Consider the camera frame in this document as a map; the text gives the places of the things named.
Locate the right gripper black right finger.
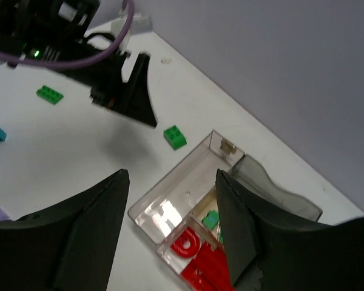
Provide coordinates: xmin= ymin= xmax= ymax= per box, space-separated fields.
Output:
xmin=215 ymin=170 xmax=364 ymax=290

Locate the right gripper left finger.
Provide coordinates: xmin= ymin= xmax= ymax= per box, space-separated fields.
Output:
xmin=0 ymin=169 xmax=130 ymax=290

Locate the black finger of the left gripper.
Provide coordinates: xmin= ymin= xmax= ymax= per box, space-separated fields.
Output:
xmin=109 ymin=53 xmax=157 ymax=127

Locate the green curved lego brick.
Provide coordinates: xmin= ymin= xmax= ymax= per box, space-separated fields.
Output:
xmin=163 ymin=125 xmax=187 ymax=150

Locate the green lego plate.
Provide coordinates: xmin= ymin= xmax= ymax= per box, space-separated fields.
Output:
xmin=201 ymin=210 xmax=223 ymax=244

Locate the red curved lego brick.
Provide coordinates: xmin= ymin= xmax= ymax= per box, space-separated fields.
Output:
xmin=170 ymin=227 xmax=202 ymax=259

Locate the green lego under red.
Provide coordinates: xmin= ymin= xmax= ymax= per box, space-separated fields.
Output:
xmin=36 ymin=85 xmax=64 ymax=105

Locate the dark smoked container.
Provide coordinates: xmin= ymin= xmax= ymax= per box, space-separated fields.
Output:
xmin=229 ymin=155 xmax=323 ymax=222

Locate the clear front container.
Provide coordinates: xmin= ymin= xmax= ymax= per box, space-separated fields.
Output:
xmin=157 ymin=215 xmax=235 ymax=290

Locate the clear long narrow container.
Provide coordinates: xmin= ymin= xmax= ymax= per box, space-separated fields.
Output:
xmin=128 ymin=130 xmax=245 ymax=245

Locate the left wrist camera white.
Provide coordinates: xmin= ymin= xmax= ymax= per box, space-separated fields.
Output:
xmin=110 ymin=12 xmax=152 ymax=52

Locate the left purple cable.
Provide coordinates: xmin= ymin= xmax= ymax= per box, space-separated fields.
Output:
xmin=0 ymin=0 xmax=135 ymax=69

